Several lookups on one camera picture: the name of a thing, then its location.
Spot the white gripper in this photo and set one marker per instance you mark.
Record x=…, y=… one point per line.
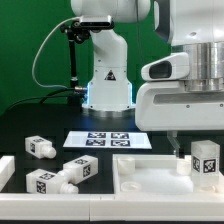
x=166, y=106

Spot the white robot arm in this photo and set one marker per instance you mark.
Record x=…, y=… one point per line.
x=195, y=27

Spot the white sheet with tags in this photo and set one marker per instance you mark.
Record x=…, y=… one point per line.
x=91, y=139

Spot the white front fence bar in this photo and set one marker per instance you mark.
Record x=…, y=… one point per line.
x=196, y=207

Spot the white left fence block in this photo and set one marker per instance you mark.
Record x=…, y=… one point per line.
x=7, y=168

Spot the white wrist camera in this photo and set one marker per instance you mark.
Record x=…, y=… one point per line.
x=173, y=67

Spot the grey camera on stand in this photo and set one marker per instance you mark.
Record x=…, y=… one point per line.
x=96, y=22

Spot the black camera stand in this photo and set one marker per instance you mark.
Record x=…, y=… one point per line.
x=75, y=35

